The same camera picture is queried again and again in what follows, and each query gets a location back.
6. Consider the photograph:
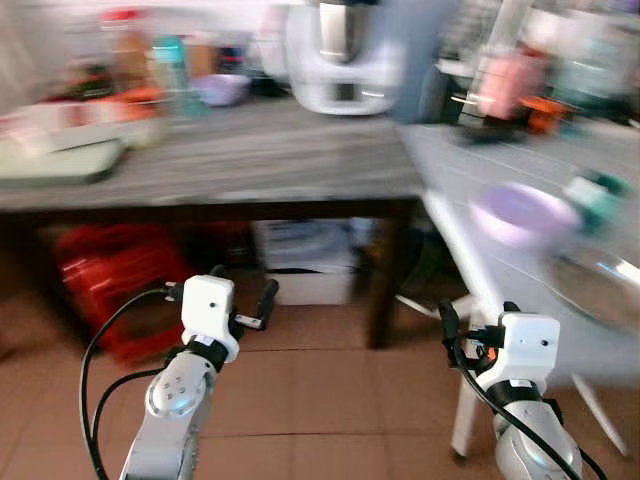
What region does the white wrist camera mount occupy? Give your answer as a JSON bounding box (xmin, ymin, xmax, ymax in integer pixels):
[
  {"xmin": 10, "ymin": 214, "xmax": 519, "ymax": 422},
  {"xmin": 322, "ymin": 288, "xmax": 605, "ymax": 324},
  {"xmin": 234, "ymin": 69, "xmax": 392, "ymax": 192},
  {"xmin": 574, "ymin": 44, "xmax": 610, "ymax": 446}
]
[
  {"xmin": 181, "ymin": 275, "xmax": 242, "ymax": 362},
  {"xmin": 497, "ymin": 313, "xmax": 562, "ymax": 393}
]

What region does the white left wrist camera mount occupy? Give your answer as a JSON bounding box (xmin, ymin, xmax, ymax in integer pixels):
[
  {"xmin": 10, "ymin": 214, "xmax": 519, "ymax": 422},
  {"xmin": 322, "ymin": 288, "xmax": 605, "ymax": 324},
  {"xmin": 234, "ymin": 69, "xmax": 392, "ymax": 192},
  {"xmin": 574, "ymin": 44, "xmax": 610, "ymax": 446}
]
[{"xmin": 181, "ymin": 275, "xmax": 242, "ymax": 362}]

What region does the red plastic crate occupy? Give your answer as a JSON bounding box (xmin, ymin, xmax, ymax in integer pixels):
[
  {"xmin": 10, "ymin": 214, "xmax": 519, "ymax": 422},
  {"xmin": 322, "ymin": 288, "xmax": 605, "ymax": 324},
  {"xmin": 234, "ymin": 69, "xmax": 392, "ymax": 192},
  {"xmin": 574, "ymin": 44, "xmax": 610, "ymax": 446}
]
[{"xmin": 54, "ymin": 224, "xmax": 198, "ymax": 363}]

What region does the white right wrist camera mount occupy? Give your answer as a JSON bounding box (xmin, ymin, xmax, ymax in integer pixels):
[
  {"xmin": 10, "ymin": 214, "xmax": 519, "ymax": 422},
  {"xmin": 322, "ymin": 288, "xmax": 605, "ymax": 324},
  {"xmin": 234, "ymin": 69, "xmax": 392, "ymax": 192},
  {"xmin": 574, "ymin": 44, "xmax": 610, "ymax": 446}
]
[{"xmin": 497, "ymin": 313, "xmax": 562, "ymax": 393}]

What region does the white table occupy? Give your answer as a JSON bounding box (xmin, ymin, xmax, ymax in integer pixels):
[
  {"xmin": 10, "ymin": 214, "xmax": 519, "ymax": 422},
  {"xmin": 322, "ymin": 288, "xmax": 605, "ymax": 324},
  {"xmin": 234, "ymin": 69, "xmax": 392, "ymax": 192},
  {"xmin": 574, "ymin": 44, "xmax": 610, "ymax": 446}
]
[{"xmin": 398, "ymin": 118, "xmax": 640, "ymax": 463}]

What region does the small purple bowl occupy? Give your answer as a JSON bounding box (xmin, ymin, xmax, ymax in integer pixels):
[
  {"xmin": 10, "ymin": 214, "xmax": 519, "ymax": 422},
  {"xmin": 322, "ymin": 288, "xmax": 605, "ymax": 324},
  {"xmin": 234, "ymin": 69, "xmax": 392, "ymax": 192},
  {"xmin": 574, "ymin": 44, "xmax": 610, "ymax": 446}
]
[{"xmin": 194, "ymin": 73, "xmax": 252, "ymax": 108}]

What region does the dark wooden table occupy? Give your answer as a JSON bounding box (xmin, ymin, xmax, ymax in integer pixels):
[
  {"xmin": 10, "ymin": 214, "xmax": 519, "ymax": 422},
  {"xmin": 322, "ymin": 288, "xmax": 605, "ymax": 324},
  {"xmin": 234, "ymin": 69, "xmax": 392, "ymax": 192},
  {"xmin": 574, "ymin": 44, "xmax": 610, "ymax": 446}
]
[{"xmin": 0, "ymin": 98, "xmax": 427, "ymax": 351}]

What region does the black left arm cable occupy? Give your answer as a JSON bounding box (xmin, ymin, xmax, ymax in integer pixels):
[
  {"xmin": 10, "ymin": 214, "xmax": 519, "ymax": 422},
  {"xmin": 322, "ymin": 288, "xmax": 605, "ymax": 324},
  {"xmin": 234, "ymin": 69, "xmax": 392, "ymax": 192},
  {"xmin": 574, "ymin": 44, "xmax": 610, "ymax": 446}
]
[{"xmin": 79, "ymin": 287, "xmax": 188, "ymax": 480}]

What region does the white flat container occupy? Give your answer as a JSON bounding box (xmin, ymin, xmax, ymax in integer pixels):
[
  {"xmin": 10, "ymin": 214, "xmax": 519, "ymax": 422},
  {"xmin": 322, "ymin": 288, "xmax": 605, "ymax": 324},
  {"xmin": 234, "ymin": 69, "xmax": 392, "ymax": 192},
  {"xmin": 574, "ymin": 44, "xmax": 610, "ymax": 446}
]
[{"xmin": 0, "ymin": 98, "xmax": 167, "ymax": 153}]

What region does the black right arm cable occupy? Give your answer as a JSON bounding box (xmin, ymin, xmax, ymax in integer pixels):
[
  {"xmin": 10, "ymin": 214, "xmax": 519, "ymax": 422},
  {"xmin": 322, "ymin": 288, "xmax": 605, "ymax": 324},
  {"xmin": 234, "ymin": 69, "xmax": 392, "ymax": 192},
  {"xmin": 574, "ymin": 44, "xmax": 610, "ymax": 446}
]
[{"xmin": 445, "ymin": 340, "xmax": 608, "ymax": 480}]

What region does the clear glass plate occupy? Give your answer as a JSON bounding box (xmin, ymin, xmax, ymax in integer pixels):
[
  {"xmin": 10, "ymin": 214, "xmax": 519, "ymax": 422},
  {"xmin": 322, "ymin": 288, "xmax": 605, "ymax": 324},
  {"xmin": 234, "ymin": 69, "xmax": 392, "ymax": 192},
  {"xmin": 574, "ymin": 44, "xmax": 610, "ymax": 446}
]
[{"xmin": 544, "ymin": 244, "xmax": 640, "ymax": 333}]

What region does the pale teal container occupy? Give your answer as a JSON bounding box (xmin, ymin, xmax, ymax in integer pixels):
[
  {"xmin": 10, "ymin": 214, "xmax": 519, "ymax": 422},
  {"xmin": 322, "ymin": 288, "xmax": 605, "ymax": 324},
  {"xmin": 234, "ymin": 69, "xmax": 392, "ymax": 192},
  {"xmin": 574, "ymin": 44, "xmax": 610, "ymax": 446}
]
[{"xmin": 550, "ymin": 34, "xmax": 637, "ymax": 103}]

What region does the small orange object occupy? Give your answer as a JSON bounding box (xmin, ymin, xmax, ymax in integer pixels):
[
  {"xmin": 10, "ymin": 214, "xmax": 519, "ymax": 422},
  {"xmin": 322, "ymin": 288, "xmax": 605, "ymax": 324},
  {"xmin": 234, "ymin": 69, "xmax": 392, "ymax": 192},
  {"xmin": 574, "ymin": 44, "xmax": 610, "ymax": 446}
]
[{"xmin": 519, "ymin": 95, "xmax": 577, "ymax": 137}]

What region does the white kitchen machine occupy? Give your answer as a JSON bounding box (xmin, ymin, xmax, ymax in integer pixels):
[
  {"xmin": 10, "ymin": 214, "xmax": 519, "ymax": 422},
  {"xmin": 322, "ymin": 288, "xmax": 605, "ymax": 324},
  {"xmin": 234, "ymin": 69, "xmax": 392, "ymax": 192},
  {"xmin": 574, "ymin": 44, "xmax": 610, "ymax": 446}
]
[{"xmin": 283, "ymin": 0, "xmax": 403, "ymax": 117}]

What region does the teal and white cup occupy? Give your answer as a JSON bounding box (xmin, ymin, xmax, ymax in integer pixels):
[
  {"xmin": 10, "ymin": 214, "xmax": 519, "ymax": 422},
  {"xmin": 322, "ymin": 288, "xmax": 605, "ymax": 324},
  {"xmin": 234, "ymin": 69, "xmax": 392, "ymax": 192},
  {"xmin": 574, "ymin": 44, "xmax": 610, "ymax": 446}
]
[{"xmin": 562, "ymin": 171, "xmax": 628, "ymax": 237}]

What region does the pink container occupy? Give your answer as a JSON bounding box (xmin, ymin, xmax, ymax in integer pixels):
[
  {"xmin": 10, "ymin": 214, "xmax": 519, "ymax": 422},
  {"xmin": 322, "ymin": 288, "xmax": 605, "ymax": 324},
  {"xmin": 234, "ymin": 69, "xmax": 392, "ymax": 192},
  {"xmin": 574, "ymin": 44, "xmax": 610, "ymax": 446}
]
[{"xmin": 474, "ymin": 50, "xmax": 547, "ymax": 123}]

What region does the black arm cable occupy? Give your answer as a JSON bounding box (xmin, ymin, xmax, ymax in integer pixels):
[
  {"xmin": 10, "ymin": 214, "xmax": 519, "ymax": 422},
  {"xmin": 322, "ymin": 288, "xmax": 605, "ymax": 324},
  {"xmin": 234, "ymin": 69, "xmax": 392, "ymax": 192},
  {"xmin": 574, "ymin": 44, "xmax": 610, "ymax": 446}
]
[
  {"xmin": 445, "ymin": 340, "xmax": 608, "ymax": 480},
  {"xmin": 79, "ymin": 287, "xmax": 188, "ymax": 480}
]

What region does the white storage box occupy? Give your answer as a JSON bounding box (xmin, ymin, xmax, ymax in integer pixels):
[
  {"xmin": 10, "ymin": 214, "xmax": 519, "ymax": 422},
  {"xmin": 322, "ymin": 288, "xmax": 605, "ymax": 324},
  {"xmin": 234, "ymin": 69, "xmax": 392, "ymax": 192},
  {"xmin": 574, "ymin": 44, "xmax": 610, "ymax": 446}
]
[{"xmin": 249, "ymin": 217, "xmax": 378, "ymax": 307}]

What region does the teal bottle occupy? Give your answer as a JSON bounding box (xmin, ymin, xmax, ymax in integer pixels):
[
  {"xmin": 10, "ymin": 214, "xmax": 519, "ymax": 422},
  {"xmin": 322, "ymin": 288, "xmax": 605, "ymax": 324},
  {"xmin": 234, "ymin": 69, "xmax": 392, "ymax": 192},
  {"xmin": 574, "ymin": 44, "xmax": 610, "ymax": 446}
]
[{"xmin": 152, "ymin": 36, "xmax": 193, "ymax": 117}]

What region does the large purple bowl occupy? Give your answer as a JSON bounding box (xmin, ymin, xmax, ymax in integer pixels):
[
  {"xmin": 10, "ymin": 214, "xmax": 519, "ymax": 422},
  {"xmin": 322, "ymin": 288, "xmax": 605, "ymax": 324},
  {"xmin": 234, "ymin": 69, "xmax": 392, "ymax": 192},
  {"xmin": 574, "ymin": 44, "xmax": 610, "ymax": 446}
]
[{"xmin": 469, "ymin": 182, "xmax": 582, "ymax": 250}]

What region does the red capped bottle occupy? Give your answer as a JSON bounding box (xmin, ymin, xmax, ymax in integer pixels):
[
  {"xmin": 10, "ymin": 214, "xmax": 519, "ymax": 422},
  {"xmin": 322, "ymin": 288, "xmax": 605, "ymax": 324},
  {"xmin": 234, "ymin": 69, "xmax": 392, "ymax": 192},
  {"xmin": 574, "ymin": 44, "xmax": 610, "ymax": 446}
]
[{"xmin": 100, "ymin": 8, "xmax": 153, "ymax": 93}]

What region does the pale green tray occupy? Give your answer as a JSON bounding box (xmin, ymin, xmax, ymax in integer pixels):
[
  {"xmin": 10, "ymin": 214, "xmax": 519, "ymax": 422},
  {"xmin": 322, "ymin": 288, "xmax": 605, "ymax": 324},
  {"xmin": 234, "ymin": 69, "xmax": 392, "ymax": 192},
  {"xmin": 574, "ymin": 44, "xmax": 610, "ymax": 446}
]
[{"xmin": 0, "ymin": 138, "xmax": 128, "ymax": 189}]

